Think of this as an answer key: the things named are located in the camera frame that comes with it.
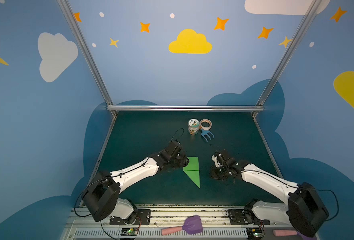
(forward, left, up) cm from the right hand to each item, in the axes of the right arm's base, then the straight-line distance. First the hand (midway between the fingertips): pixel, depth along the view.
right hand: (208, 173), depth 84 cm
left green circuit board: (-29, +40, -6) cm, 50 cm away
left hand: (+3, +12, +6) cm, 14 cm away
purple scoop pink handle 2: (-26, -32, -3) cm, 41 cm away
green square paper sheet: (+4, +9, -5) cm, 11 cm away
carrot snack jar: (+33, +8, +2) cm, 34 cm away
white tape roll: (+44, -2, -4) cm, 45 cm away
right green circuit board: (-26, -21, -6) cm, 34 cm away
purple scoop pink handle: (-25, +9, -4) cm, 27 cm away
